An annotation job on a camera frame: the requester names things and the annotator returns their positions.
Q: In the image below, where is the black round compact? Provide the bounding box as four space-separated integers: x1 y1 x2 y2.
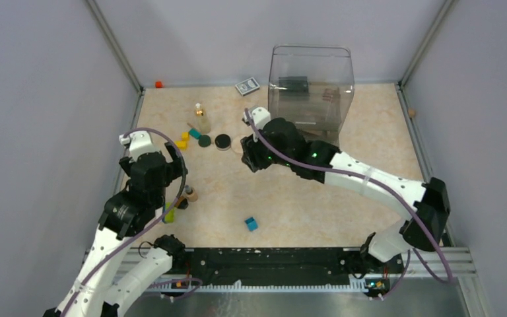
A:
215 133 232 151

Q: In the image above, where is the foundation bottle black cap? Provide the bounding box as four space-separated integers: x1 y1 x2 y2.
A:
184 185 198 202

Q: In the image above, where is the clear pump bottle gold collar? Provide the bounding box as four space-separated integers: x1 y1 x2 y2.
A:
195 103 211 134

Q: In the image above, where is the blue toy brick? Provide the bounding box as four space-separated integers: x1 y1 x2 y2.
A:
244 217 259 232

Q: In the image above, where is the clear acrylic makeup organizer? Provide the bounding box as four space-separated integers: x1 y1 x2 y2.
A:
267 44 355 145

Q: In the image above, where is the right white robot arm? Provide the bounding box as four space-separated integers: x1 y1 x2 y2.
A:
240 112 451 274

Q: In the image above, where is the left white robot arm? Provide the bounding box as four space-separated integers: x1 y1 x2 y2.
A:
44 127 188 316

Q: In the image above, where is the green white toy brick stack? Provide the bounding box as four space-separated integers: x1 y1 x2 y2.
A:
162 203 175 224

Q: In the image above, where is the dark green round disc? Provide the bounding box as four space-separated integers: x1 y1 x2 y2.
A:
198 135 212 148

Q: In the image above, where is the teal block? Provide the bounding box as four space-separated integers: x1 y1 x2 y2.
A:
189 129 202 140

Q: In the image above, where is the playing card box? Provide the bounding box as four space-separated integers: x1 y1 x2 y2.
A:
234 77 260 96

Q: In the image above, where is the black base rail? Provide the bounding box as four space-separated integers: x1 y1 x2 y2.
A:
179 247 368 287

